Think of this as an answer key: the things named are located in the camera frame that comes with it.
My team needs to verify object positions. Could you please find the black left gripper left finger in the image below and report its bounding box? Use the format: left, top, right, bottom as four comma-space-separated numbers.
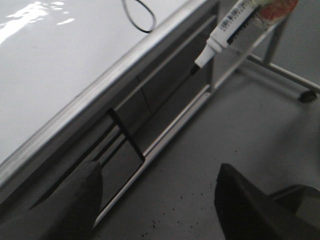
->
0, 161, 103, 240

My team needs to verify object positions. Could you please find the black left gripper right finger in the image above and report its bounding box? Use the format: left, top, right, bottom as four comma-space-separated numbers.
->
214, 163, 320, 240

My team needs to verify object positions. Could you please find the white black whiteboard marker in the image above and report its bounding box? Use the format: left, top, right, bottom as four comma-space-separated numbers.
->
190, 0, 263, 75

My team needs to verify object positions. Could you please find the red magnet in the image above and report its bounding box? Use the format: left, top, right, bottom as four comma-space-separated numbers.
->
253, 0, 299, 30

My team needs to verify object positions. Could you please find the black caster wheel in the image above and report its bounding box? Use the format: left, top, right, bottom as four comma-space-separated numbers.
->
298, 90, 318, 104

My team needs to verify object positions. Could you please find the white whiteboard with metal frame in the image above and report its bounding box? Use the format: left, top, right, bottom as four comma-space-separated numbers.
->
0, 0, 213, 186

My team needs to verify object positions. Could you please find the grey metal stand frame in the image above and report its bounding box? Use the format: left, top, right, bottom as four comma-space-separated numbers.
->
212, 16, 320, 97

